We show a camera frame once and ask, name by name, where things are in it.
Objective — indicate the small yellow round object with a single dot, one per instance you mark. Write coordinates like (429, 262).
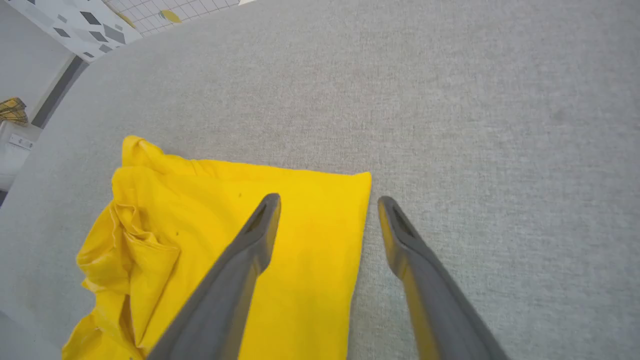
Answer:
(171, 16)

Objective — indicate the white appliance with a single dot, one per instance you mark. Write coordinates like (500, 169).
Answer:
(15, 150)

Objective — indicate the grey fabric sofa cushion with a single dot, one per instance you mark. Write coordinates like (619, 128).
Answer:
(450, 100)

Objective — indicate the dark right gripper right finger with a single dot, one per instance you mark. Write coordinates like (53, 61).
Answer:
(440, 310)

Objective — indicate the yellow t-shirt garment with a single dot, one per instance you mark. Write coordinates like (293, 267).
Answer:
(310, 280)

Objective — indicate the white panel with grey diamonds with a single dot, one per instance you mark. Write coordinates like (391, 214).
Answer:
(75, 25)

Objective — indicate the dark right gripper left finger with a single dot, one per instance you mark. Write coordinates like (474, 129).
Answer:
(225, 300)

